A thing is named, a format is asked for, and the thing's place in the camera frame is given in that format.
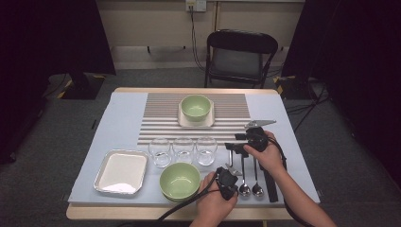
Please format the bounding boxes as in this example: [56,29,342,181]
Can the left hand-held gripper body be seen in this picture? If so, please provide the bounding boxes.
[215,163,244,201]

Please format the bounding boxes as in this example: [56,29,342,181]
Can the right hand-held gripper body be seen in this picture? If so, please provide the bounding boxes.
[234,118,278,159]

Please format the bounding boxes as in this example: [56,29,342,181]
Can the bundle of black chopsticks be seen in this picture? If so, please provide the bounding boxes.
[260,168,280,203]

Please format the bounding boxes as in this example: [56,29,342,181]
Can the green ceramic bowl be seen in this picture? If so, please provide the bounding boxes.
[162,191,198,204]
[159,162,201,201]
[180,94,212,123]

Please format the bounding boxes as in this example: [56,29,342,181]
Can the person's right hand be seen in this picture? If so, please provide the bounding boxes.
[243,130,287,178]

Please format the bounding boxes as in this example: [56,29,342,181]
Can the person's left hand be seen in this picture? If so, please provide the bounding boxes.
[194,171,239,223]

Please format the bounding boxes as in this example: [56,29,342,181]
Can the clear drinking glass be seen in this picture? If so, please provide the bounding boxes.
[195,135,218,167]
[172,136,196,165]
[148,137,172,168]

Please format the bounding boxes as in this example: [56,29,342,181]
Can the black stand base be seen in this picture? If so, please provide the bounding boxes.
[272,75,317,100]
[56,71,107,100]

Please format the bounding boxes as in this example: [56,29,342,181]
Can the striped woven placemat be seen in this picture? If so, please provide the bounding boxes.
[137,93,257,148]

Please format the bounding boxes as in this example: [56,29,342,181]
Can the black folding chair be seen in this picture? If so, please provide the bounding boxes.
[203,28,280,89]

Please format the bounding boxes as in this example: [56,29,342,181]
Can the black curtain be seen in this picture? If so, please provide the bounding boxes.
[282,0,401,187]
[0,0,116,165]

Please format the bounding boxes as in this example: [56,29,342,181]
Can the right hand-held gripper cable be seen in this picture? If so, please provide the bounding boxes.
[267,136,316,227]

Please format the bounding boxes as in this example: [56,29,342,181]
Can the hand-held gripper cable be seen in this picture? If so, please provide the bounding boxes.
[267,136,316,227]
[117,169,222,227]

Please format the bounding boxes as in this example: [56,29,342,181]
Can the left hand-held gripper cable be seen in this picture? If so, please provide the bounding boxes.
[117,169,222,227]

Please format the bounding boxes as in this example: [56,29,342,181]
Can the black floor cables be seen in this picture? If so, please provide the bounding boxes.
[285,79,332,133]

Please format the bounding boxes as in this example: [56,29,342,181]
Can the black wall cable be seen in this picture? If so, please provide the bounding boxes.
[188,7,206,73]

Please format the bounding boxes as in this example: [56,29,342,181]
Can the white wall socket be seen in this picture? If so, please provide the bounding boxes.
[184,0,207,13]

